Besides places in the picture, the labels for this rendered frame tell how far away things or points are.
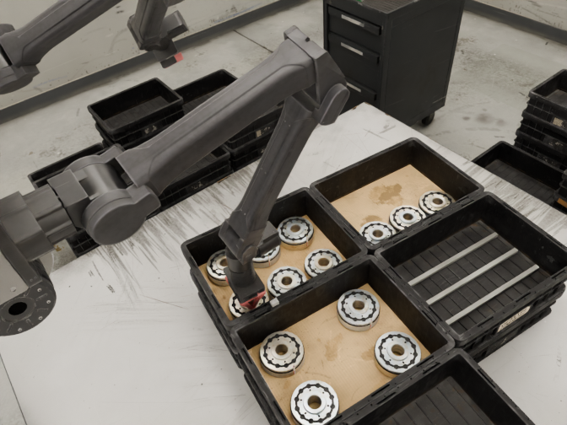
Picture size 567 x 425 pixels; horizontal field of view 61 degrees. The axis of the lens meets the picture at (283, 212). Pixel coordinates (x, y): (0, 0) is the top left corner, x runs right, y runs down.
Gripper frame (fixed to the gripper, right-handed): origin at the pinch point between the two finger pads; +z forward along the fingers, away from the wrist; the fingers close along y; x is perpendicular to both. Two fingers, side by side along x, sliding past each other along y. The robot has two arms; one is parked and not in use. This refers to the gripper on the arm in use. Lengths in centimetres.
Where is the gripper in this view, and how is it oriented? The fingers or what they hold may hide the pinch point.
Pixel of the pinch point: (247, 298)
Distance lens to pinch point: 121.0
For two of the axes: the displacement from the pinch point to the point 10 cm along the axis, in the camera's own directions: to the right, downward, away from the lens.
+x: -8.7, 3.9, -3.0
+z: 0.6, 6.9, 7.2
